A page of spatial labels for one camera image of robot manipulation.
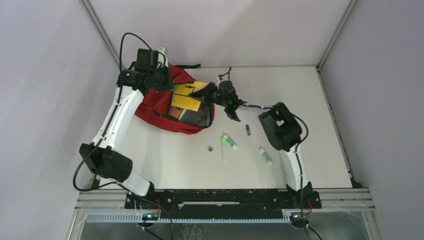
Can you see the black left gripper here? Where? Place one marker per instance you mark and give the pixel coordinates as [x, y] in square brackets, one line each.
[169, 86]

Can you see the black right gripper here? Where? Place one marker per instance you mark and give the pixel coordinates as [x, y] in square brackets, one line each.
[204, 93]

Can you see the yellow notebook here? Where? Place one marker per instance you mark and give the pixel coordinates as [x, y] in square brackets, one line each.
[181, 97]

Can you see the red student backpack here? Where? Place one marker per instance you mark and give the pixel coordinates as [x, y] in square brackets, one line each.
[155, 110]

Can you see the blue Jane Eyre book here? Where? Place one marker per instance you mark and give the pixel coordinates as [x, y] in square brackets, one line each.
[175, 112]

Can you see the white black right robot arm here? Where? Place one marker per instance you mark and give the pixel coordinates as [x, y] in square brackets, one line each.
[284, 130]

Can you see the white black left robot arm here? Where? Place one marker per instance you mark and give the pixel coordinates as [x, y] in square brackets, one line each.
[103, 156]

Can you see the green capped white pen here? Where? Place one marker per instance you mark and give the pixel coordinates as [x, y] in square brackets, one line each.
[223, 144]

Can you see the purple capped small tube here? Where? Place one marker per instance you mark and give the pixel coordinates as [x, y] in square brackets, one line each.
[248, 131]

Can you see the green white glue stick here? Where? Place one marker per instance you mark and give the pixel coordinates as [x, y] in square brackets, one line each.
[265, 156]
[230, 141]

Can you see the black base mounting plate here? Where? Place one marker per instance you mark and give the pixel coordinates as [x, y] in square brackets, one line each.
[268, 197]

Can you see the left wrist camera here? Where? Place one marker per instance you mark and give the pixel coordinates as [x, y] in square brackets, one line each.
[162, 59]

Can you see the aluminium frame rail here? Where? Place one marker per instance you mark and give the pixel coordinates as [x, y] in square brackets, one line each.
[101, 30]

